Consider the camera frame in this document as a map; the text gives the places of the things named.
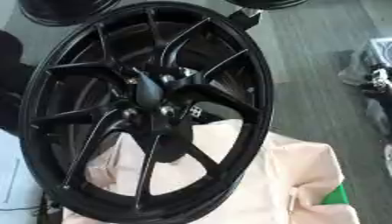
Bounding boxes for black round wheel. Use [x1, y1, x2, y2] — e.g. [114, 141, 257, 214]
[223, 0, 312, 11]
[17, 0, 123, 27]

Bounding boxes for clear plastic bag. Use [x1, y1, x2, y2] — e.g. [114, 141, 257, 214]
[337, 37, 392, 86]

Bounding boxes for green plastic piece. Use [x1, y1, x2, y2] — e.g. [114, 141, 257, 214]
[319, 183, 353, 206]

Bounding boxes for light blue board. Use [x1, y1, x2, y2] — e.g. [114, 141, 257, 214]
[0, 129, 46, 224]

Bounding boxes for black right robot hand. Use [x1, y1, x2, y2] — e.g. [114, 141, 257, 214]
[358, 67, 392, 100]

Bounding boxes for black stand post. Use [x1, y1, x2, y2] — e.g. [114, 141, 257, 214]
[227, 7, 263, 32]

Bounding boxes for black spoked wheel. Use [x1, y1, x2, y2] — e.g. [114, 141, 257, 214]
[18, 1, 276, 224]

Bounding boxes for pale cream cover sheet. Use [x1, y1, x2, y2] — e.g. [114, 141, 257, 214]
[61, 118, 361, 224]

